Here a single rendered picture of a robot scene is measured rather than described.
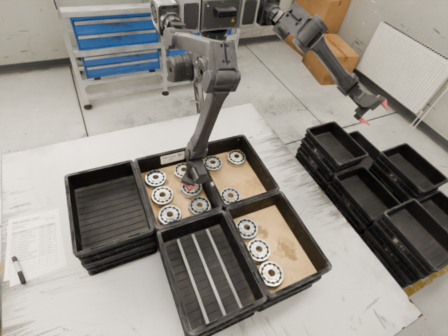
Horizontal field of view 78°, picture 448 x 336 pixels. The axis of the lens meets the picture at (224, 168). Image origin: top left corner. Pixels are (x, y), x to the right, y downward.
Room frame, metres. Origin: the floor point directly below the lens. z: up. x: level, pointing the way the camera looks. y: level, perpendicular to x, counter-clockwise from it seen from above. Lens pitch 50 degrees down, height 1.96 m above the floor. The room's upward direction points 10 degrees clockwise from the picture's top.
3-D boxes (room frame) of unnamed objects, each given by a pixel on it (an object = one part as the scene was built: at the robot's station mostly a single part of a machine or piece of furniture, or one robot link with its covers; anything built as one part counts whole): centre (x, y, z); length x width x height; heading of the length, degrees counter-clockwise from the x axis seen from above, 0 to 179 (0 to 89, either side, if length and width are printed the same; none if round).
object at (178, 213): (0.61, 0.20, 0.86); 0.10 x 0.10 x 0.01
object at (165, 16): (1.15, 0.32, 1.45); 0.09 x 0.08 x 0.12; 124
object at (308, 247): (0.56, -0.26, 0.87); 0.40 x 0.30 x 0.11; 32
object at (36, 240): (0.44, 0.78, 0.70); 0.33 x 0.23 x 0.01; 34
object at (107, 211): (0.59, 0.46, 0.87); 0.40 x 0.30 x 0.11; 32
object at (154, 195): (0.71, 0.26, 0.86); 0.10 x 0.10 x 0.01
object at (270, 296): (0.56, -0.26, 0.92); 0.40 x 0.30 x 0.02; 32
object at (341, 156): (1.63, -0.80, 0.37); 0.40 x 0.30 x 0.45; 34
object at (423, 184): (1.52, -1.36, 0.37); 0.40 x 0.30 x 0.45; 34
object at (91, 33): (2.40, 1.15, 0.60); 0.72 x 0.03 x 0.56; 124
